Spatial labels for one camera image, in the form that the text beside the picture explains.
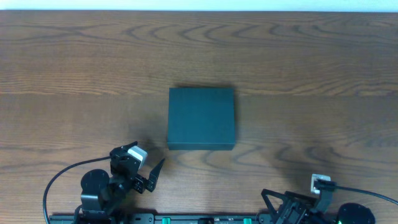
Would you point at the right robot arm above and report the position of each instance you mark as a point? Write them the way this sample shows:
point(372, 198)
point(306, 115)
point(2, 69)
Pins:
point(348, 213)

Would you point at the dark green lidded box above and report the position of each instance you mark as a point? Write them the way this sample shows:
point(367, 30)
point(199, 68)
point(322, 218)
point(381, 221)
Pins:
point(201, 119)

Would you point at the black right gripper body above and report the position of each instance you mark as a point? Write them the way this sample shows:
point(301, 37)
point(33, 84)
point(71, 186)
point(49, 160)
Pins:
point(288, 203)

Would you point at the black mounting rail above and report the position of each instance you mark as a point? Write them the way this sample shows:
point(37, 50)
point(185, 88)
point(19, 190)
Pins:
point(149, 218)

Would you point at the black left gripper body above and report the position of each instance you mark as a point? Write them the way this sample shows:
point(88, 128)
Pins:
point(140, 183)

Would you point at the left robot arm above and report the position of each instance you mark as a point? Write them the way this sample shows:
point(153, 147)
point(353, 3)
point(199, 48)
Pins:
point(102, 194)

